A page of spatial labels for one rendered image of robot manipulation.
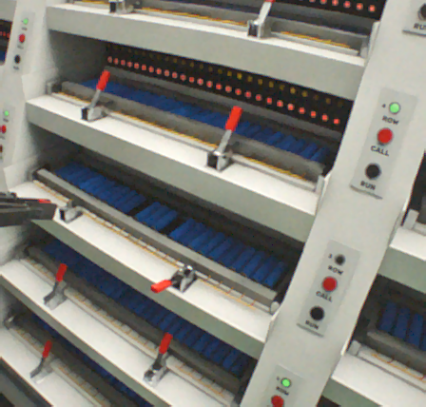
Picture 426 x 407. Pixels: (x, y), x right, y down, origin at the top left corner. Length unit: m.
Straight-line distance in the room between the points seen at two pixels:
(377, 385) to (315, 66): 0.42
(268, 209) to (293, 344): 0.18
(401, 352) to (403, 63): 0.38
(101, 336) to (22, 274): 0.25
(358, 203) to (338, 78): 0.16
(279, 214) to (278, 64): 0.20
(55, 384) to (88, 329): 0.20
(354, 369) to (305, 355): 0.07
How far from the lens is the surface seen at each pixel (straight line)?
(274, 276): 0.62
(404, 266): 0.49
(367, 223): 0.48
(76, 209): 0.75
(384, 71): 0.49
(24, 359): 1.00
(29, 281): 0.90
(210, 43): 0.57
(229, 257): 0.64
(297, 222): 0.50
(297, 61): 0.51
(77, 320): 0.80
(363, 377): 0.57
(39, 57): 0.84
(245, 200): 0.52
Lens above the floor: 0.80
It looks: 11 degrees down
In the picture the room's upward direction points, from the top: 17 degrees clockwise
